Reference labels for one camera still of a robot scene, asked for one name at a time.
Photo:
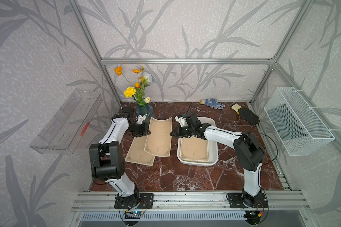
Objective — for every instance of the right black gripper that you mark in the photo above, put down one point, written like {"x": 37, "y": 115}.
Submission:
{"x": 177, "y": 131}

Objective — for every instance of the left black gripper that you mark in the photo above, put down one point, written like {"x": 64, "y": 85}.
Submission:
{"x": 144, "y": 127}

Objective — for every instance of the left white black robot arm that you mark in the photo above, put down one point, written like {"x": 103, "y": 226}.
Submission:
{"x": 106, "y": 156}

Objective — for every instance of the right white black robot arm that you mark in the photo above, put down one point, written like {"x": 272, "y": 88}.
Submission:
{"x": 249, "y": 151}

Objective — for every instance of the stationery sheets in box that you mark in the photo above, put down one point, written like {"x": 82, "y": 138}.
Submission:
{"x": 194, "y": 149}

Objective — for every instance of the white storage box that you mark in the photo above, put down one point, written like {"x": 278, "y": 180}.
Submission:
{"x": 213, "y": 155}

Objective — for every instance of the glass vase with flowers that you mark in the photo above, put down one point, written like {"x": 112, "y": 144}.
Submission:
{"x": 137, "y": 91}

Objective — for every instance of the blue dotted work glove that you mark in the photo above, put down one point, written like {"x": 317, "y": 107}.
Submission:
{"x": 212, "y": 103}

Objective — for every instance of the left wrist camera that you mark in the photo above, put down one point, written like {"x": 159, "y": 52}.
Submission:
{"x": 132, "y": 116}

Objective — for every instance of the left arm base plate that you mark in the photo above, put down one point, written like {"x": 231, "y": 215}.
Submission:
{"x": 141, "y": 201}

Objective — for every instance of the clear plastic wall shelf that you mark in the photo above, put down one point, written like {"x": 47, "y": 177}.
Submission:
{"x": 65, "y": 130}

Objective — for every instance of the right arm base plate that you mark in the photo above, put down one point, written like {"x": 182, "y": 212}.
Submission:
{"x": 244, "y": 200}

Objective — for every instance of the aluminium front rail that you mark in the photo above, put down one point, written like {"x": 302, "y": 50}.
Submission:
{"x": 192, "y": 201}

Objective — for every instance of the white wire mesh basket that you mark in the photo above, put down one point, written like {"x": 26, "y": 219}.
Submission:
{"x": 300, "y": 129}

